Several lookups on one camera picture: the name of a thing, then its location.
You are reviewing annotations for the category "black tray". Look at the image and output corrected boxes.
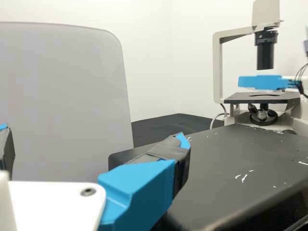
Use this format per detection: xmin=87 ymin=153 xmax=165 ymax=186
xmin=108 ymin=122 xmax=308 ymax=231

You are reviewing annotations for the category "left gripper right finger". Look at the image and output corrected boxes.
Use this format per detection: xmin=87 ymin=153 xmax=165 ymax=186
xmin=97 ymin=132 xmax=192 ymax=231

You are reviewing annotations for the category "cream microscope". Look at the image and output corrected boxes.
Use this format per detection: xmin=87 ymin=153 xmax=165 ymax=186
xmin=211 ymin=0 xmax=308 ymax=136

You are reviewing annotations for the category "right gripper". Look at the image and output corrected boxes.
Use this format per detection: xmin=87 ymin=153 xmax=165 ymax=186
xmin=237 ymin=74 xmax=308 ymax=93

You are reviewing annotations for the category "white box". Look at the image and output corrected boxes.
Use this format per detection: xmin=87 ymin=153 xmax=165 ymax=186
xmin=0 ymin=21 xmax=135 ymax=181

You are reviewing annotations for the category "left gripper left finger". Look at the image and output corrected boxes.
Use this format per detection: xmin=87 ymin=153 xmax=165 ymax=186
xmin=0 ymin=122 xmax=16 ymax=180

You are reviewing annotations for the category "white cable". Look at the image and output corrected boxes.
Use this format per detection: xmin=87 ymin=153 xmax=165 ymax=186
xmin=210 ymin=103 xmax=232 ymax=128

